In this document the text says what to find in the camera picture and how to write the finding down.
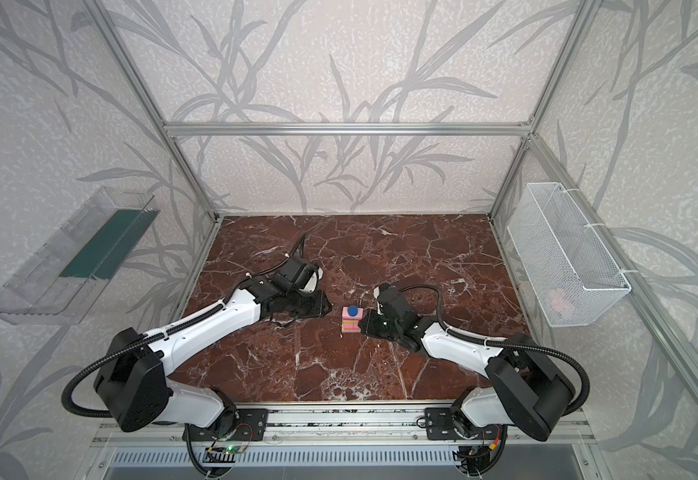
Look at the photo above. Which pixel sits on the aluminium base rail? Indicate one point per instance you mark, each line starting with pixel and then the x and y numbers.
pixel 372 423

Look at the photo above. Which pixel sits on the clear plastic wall tray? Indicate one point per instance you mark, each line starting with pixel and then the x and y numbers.
pixel 60 283

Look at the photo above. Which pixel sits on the white wire basket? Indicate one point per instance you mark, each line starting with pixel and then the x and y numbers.
pixel 560 248

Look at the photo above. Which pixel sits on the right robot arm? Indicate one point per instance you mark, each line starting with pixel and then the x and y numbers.
pixel 531 386

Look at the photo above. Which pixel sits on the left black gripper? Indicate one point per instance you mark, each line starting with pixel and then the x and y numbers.
pixel 312 303

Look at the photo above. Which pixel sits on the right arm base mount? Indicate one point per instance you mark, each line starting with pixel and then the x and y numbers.
pixel 439 425

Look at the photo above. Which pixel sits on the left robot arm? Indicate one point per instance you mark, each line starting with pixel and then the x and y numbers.
pixel 132 383

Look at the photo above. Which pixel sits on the aluminium frame crossbar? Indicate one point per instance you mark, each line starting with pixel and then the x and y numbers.
pixel 186 129

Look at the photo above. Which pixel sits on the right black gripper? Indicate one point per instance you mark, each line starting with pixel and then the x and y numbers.
pixel 376 322

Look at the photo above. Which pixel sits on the pink item in basket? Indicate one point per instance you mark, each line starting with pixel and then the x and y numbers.
pixel 560 303

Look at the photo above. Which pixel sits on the light pink long block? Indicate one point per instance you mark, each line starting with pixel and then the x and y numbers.
pixel 346 316

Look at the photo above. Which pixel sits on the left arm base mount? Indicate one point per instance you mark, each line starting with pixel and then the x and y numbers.
pixel 247 424

